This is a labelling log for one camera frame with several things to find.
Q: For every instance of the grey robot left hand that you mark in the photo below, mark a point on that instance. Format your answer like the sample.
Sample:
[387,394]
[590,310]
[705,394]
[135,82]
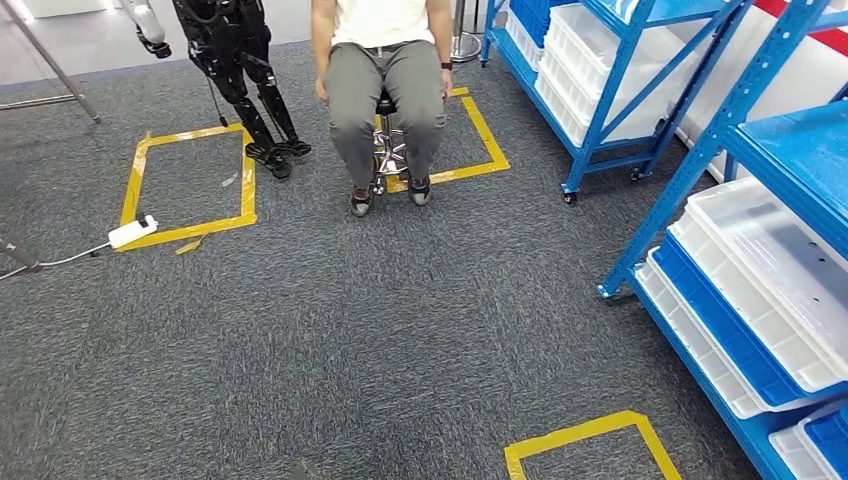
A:
[305,472]

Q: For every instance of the white power strip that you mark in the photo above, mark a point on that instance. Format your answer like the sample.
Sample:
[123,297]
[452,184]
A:
[132,232]

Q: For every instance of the black chrome swivel stool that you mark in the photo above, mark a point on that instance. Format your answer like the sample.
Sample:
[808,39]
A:
[389,149]

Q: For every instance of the seated person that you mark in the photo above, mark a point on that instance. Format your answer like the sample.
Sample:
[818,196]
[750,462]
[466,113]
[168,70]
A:
[384,86]

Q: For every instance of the person's left forearm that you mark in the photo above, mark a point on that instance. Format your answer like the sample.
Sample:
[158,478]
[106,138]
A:
[440,33]

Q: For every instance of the blue plastic bin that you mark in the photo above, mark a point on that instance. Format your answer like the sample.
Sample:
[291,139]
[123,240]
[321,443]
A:
[729,338]
[831,444]
[530,10]

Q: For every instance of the black humanoid robot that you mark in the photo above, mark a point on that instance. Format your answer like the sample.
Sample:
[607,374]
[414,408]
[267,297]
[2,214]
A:
[225,40]

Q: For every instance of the blue metal shelf rack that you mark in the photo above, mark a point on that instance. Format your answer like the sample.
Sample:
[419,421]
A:
[802,152]
[613,79]

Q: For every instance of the person's right hand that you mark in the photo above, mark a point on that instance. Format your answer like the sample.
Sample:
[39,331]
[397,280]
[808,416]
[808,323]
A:
[322,91]

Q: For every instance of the chrome stanchion post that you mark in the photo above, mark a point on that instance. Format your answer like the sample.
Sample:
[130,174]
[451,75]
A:
[466,46]

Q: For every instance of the yellow floor tape square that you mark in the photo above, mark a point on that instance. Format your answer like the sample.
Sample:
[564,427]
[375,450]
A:
[570,433]
[192,232]
[464,173]

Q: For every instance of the white plastic bin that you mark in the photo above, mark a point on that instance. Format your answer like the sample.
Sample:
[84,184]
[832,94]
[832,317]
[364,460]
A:
[523,50]
[782,265]
[689,344]
[570,112]
[583,40]
[788,457]

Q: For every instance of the person's left hand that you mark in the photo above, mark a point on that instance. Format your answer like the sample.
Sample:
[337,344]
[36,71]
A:
[447,83]

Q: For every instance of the person's right forearm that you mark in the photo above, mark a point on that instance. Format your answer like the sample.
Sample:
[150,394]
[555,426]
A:
[322,40]

